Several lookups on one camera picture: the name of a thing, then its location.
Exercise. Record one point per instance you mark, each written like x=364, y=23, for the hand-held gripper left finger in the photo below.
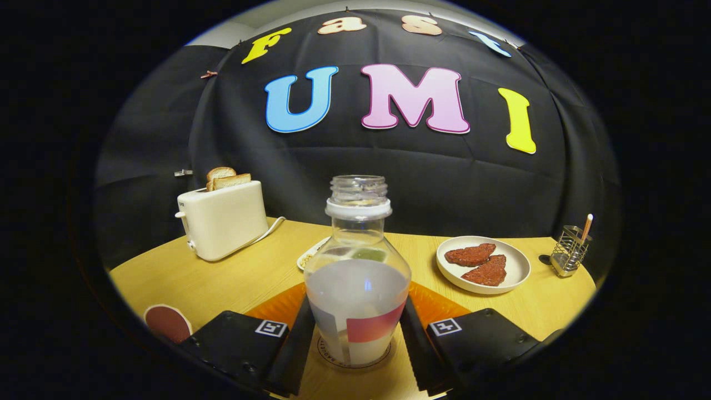
x=239, y=344

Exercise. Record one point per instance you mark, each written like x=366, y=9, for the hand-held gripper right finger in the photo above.
x=483, y=341

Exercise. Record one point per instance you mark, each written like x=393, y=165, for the round wooden coaster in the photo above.
x=324, y=349

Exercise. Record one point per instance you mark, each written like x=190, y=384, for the clear juice bottle red label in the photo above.
x=355, y=289

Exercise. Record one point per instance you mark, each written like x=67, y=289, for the wooden table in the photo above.
x=233, y=278

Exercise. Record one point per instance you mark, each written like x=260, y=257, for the red meat slice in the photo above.
x=487, y=273
x=469, y=255

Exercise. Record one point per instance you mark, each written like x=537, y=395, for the white round plate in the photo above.
x=516, y=264

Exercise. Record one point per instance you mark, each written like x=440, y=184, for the white divided seed tray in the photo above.
x=310, y=255

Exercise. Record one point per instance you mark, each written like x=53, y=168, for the cream toaster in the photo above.
x=228, y=222

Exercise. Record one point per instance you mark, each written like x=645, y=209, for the wooden stick with white tip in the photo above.
x=586, y=225

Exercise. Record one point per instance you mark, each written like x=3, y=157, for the toast bread slice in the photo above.
x=219, y=173
x=233, y=181

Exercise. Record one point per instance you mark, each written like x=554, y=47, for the black backdrop cloth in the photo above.
x=433, y=178

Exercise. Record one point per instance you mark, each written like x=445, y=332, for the small metal clip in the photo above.
x=183, y=173

